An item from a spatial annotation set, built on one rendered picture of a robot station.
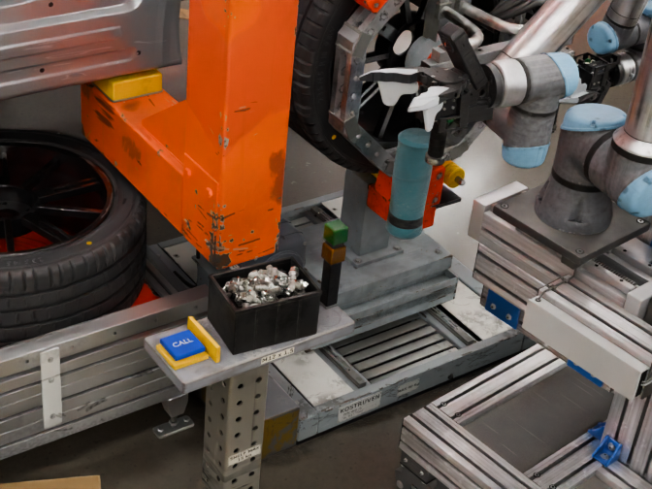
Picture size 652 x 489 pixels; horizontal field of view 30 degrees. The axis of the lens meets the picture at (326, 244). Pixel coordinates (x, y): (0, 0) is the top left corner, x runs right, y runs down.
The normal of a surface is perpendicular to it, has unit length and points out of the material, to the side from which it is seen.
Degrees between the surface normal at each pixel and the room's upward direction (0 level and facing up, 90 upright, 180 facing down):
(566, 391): 0
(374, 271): 0
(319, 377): 0
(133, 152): 90
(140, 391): 90
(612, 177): 90
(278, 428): 90
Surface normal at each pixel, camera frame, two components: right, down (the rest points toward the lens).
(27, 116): 0.09, -0.83
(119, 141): -0.82, 0.25
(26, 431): 0.57, 0.50
